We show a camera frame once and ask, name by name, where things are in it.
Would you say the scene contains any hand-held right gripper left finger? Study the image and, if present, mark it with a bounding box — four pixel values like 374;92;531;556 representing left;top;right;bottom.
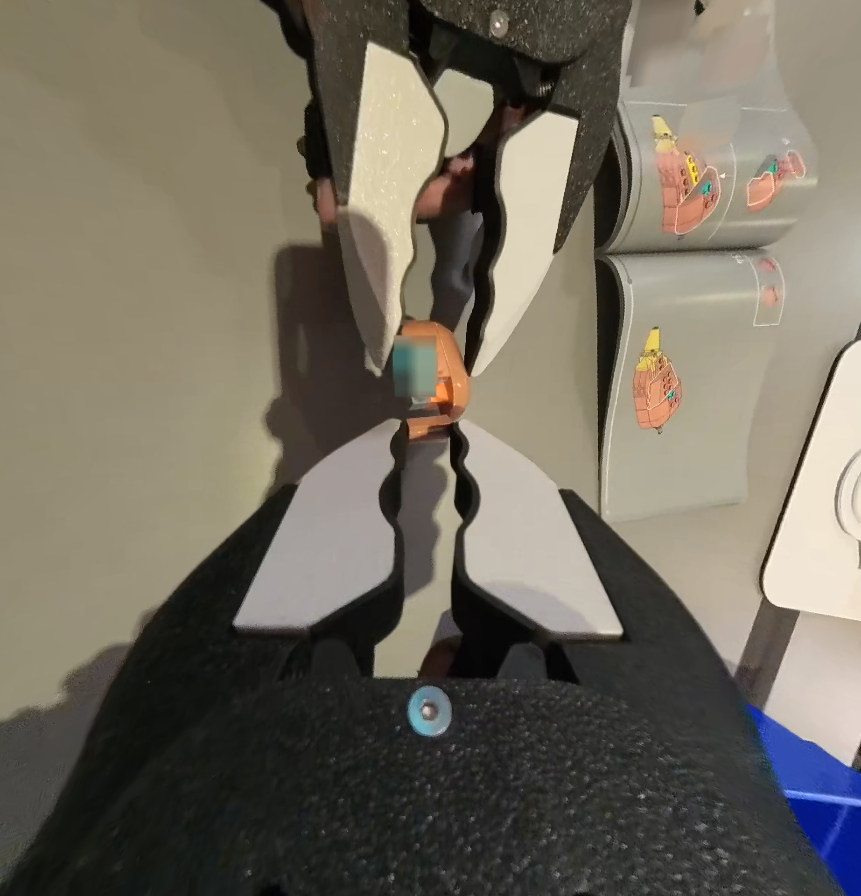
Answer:
232;419;409;671

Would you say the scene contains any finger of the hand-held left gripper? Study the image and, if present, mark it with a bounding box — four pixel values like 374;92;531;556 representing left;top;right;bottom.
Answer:
462;108;581;377
336;38;451;377

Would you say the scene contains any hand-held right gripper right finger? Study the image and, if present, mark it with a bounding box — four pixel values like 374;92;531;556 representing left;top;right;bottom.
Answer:
450;420;625;674

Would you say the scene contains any round brown brick assembly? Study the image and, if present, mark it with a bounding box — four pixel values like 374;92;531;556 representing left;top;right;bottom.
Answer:
392;318;470;421

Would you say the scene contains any blue plastic bin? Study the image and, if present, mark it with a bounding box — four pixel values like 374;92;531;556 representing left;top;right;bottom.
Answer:
745;703;861;896

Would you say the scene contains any person's left hand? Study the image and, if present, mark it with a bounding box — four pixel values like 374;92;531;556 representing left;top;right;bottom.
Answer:
310;150;515;226

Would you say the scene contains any grey instruction booklet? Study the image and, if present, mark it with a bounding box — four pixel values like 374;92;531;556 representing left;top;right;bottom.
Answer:
593;98;820;523

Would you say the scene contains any white rounded board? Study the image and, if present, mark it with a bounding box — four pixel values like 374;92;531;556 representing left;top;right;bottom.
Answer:
759;338;861;624

